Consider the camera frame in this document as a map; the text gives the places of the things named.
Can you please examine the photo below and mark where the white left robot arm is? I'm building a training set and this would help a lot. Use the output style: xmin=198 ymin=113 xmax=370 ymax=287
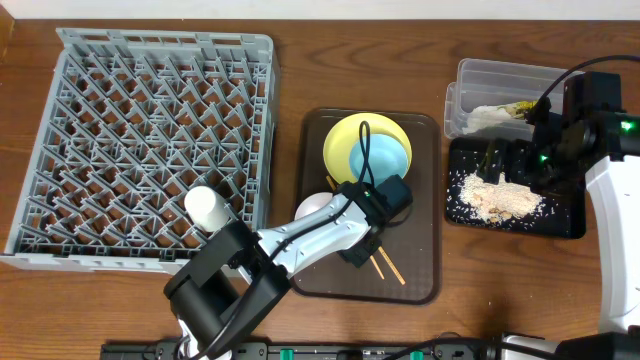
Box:
xmin=164 ymin=165 xmax=413 ymax=359

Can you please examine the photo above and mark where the wooden chopstick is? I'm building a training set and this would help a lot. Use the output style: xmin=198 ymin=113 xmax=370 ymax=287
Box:
xmin=325 ymin=175 xmax=385 ymax=280
xmin=378 ymin=246 xmax=406 ymax=286

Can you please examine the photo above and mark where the light blue bowl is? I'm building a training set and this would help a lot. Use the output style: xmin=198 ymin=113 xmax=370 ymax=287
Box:
xmin=349 ymin=134 xmax=409 ymax=185

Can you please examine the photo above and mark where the pile of rice scraps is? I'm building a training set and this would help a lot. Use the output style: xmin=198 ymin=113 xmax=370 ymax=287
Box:
xmin=445 ymin=151 xmax=560 ymax=230

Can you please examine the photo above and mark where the yellow plate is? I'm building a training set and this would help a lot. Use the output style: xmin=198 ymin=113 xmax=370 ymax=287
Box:
xmin=323 ymin=113 xmax=413 ymax=183

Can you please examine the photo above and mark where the green yellow snack wrapper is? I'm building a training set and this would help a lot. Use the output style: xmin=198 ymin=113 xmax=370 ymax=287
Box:
xmin=503 ymin=101 xmax=537 ymax=119

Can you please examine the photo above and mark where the grey dish rack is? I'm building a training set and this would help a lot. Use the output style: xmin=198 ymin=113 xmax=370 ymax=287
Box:
xmin=1 ymin=28 xmax=280 ymax=274

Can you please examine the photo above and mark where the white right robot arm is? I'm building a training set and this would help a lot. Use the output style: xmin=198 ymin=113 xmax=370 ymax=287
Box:
xmin=492 ymin=70 xmax=639 ymax=359

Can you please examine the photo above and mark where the pink white bowl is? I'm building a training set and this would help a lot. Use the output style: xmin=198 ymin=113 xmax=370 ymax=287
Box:
xmin=294 ymin=192 xmax=333 ymax=220

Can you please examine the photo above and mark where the brown serving tray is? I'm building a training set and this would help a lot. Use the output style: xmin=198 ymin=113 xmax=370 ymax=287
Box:
xmin=292 ymin=112 xmax=443 ymax=305

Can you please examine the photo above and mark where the clear plastic bin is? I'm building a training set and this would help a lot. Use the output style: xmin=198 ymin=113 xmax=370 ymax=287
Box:
xmin=444 ymin=58 xmax=563 ymax=140

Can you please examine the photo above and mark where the white cup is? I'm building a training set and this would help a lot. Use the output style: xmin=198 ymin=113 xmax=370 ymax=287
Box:
xmin=184 ymin=186 xmax=230 ymax=233

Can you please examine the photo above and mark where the white napkin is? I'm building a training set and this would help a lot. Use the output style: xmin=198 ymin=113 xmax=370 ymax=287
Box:
xmin=462 ymin=105 xmax=516 ymax=134

